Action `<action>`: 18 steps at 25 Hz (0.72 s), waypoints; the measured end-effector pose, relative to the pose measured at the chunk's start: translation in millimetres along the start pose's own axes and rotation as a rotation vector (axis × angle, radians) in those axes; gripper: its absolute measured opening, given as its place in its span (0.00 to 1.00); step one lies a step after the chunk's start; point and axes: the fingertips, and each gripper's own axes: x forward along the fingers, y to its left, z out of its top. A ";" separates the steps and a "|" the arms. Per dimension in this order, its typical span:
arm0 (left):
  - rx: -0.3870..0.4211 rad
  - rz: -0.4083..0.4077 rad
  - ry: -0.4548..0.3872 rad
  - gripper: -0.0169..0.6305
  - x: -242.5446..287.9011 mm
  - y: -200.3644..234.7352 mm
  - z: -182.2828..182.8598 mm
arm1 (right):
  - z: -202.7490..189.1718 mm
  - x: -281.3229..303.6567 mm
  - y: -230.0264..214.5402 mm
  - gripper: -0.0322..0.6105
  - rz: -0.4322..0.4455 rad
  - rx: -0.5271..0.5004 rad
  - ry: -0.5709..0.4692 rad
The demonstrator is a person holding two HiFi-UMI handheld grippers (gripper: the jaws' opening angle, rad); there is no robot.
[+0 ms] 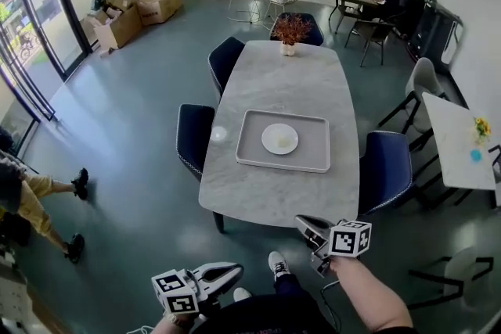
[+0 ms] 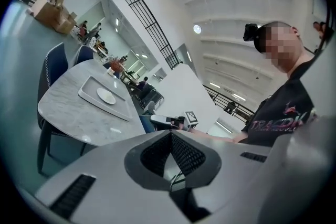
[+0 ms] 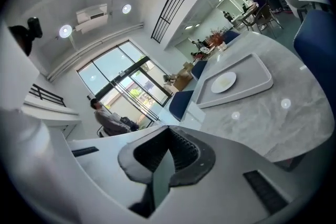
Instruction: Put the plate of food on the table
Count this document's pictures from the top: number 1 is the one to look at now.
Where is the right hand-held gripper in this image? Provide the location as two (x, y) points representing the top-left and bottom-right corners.
(294, 214), (373, 278)

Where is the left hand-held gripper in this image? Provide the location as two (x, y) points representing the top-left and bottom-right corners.
(151, 261), (243, 316)

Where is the white round plate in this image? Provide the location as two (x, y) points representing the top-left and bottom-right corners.
(261, 122), (300, 156)

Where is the person's left forearm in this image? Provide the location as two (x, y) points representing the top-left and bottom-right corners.
(150, 314), (205, 334)

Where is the person's right forearm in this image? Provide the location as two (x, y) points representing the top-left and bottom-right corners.
(327, 256), (416, 334)

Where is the grey marble dining table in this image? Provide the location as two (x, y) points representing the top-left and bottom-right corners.
(198, 39), (361, 229)

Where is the white sneaker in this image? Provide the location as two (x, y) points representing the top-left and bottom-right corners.
(267, 250), (291, 279)
(232, 286), (254, 303)

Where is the person's right leg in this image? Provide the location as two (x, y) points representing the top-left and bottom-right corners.
(272, 271), (305, 300)

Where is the person's black t-shirt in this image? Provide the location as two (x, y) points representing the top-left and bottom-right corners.
(200, 292), (418, 334)

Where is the grey rectangular tray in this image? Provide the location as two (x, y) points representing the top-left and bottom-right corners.
(235, 109), (332, 174)

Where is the dark blue upholstered chair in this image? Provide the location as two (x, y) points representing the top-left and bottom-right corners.
(269, 12), (326, 47)
(358, 130), (416, 217)
(175, 102), (217, 183)
(207, 36), (247, 103)

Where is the beige chair with black legs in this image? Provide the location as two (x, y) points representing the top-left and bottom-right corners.
(405, 245), (496, 313)
(377, 57), (452, 154)

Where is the white marble side table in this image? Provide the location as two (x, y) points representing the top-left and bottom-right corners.
(421, 91), (499, 192)

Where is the yellow flower bunch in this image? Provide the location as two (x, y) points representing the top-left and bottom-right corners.
(470, 116), (493, 146)

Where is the orange dried plant bunch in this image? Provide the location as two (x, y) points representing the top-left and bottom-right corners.
(270, 13), (315, 46)

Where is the dark brown chair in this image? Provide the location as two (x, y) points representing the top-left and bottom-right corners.
(344, 19), (397, 68)

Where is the black equipment cabinet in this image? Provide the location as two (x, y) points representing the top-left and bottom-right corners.
(405, 0), (466, 68)

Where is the pile of cardboard boxes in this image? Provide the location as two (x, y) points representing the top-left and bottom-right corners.
(80, 0), (184, 52)

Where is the black framed glass door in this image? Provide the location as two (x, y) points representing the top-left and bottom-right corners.
(0, 0), (109, 122)

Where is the metal wrist bracelet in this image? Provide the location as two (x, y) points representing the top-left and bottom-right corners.
(165, 311), (196, 326)

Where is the black cable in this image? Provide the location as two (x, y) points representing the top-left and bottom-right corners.
(320, 278), (342, 326)

